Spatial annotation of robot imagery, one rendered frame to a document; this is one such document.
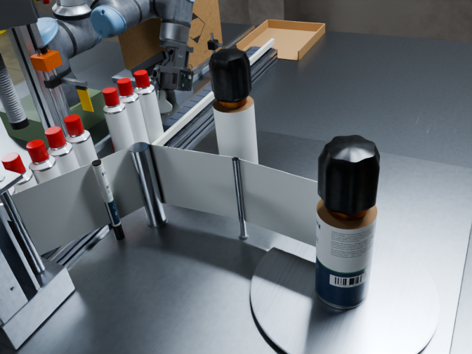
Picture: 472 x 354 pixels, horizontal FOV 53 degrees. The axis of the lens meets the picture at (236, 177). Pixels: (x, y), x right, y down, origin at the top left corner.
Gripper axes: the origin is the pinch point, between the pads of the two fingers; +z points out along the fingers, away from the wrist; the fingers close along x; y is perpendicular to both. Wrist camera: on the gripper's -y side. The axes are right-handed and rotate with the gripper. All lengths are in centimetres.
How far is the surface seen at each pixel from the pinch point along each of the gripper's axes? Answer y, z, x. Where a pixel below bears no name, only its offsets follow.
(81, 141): 3.0, 5.1, -30.1
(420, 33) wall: 30, -73, 259
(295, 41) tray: 5, -35, 80
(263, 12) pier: -82, -75, 235
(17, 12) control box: -0.2, -17.3, -45.2
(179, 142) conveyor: 6.1, 5.3, 2.8
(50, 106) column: -11.7, -0.3, -25.3
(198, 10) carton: -19, -37, 43
